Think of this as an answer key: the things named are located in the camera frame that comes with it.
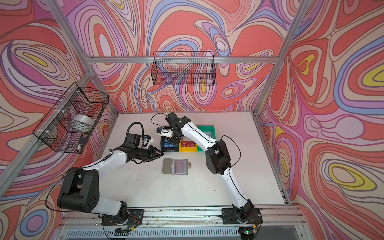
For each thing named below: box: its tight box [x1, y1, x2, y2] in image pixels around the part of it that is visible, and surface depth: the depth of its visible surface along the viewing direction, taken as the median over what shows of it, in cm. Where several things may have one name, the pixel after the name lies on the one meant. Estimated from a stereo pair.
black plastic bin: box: [160, 135, 180, 152], surface depth 98 cm
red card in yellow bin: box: [183, 140, 196, 147], surface depth 102 cm
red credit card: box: [175, 159, 187, 175], surface depth 92 cm
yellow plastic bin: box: [179, 137, 199, 152], surface depth 97 cm
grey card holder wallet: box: [162, 158, 192, 175], surface depth 92 cm
